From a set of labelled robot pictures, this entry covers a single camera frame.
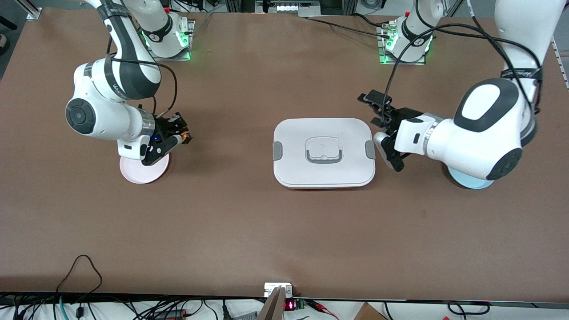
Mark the grey metal bar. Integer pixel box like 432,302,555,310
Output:
257,287,286,320

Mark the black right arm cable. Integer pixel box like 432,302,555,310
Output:
107,38,178,119

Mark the small white electronic box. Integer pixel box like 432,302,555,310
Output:
264,283,293,297

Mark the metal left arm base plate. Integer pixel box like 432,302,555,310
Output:
377,24,426,65

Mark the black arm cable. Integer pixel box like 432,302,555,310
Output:
107,38,178,119
386,0,544,112

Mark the metal rack frame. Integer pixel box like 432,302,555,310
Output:
226,0,357,18

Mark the white lunch box grey handle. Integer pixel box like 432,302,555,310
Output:
272,118,376,190

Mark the black power adapter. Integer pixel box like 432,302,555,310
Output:
153,309,187,320

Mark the pink round plate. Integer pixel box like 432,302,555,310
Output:
120,150,170,184

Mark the black cable on table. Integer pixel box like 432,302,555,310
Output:
307,17,392,38

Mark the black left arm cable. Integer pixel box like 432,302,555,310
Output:
386,0,544,112

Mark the aluminium corner rail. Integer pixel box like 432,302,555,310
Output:
13,0,43,20
550,36,569,89

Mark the thin black looped cable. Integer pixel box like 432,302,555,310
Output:
56,254,104,307

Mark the brown cardboard piece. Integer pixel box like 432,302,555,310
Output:
353,302,388,320

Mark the light blue round plate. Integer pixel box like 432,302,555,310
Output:
447,165,495,190

